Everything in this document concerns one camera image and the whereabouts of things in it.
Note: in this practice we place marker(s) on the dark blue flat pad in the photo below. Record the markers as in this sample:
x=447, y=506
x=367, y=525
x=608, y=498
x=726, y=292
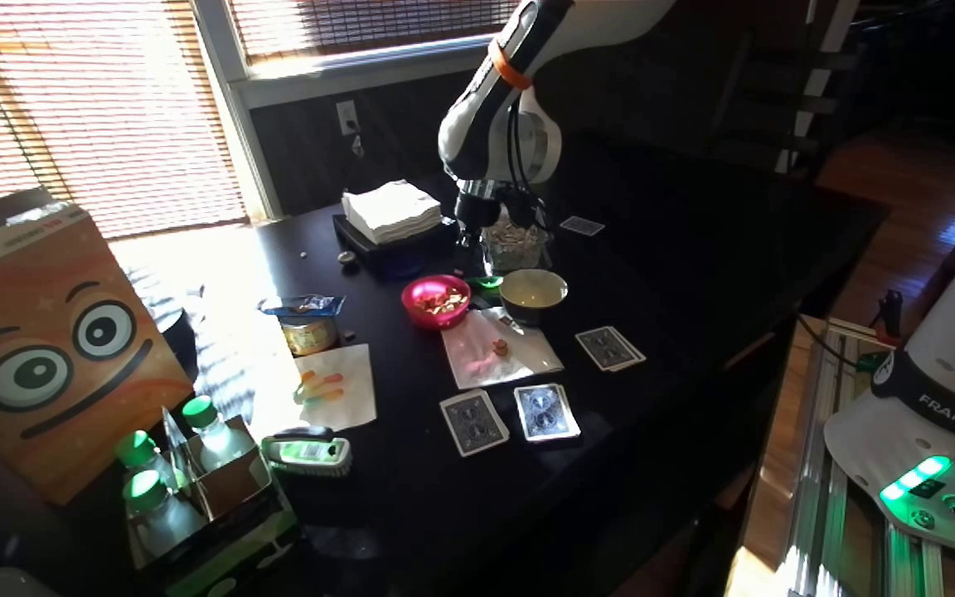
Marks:
x=363, y=240

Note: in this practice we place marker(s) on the pink plastic bowl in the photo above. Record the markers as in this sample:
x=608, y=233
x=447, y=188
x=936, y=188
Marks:
x=433, y=311

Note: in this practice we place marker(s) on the clear plastic food container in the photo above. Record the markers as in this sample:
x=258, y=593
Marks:
x=515, y=243

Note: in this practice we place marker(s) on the dark ladder shelf rack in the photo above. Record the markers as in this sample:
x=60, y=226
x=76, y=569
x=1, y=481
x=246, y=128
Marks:
x=796, y=76

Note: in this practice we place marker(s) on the pale cereal flakes heap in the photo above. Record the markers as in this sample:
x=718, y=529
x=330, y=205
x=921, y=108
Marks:
x=515, y=236

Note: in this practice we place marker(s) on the orange box with cartoon face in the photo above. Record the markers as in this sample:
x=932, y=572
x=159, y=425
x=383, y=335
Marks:
x=47, y=352

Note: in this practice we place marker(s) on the brown cereal squares heap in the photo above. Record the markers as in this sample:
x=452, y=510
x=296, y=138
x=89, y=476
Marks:
x=443, y=296

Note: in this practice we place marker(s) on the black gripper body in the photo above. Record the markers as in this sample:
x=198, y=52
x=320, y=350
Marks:
x=480, y=216

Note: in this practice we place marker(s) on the window blinds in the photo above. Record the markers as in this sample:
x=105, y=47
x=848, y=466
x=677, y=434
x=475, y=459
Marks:
x=92, y=110

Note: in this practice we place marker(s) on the white wall power outlet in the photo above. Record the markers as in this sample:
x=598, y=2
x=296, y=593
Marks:
x=345, y=119

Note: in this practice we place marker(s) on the green bottle pack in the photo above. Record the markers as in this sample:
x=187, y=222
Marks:
x=199, y=484

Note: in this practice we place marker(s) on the blue-backed playing card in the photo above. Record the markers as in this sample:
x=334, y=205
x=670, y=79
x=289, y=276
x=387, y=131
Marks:
x=544, y=412
x=610, y=347
x=475, y=421
x=583, y=226

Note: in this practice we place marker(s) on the white round bowl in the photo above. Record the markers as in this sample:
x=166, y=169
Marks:
x=536, y=288

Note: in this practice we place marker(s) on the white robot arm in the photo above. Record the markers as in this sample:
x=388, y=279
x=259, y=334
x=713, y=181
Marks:
x=942, y=419

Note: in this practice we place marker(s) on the stack of white napkins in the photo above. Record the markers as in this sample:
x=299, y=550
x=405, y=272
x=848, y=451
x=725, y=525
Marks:
x=393, y=211

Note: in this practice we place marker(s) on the white window frame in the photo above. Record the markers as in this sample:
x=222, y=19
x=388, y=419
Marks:
x=234, y=110

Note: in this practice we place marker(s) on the small dark bottle cap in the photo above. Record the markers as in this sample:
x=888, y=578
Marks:
x=345, y=258

